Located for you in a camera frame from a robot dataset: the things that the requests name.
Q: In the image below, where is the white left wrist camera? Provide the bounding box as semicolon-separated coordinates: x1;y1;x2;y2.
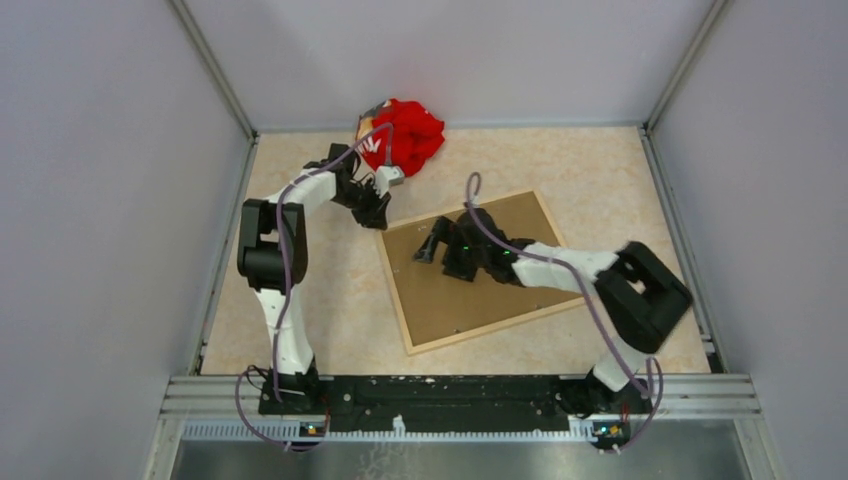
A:
374;165;406;197

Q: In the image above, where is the light wooden picture frame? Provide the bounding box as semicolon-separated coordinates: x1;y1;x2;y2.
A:
374;189;588;357

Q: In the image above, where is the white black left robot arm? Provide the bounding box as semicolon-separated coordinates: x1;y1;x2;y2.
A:
236;143;405;414

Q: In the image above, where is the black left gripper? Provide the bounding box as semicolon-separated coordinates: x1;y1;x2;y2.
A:
332;178;391;231

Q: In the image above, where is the red crumpled cloth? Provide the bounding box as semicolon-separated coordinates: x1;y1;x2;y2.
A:
355;98;445;177

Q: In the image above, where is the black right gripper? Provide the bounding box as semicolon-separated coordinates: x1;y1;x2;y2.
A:
413;216;490;283

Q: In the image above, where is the aluminium rail front edge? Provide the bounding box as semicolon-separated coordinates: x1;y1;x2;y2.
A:
145;374;787;479

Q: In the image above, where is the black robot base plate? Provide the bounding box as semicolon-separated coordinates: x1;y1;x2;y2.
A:
258;375;652;417

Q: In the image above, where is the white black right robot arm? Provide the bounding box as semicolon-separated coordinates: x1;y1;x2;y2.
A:
412;208;694;417

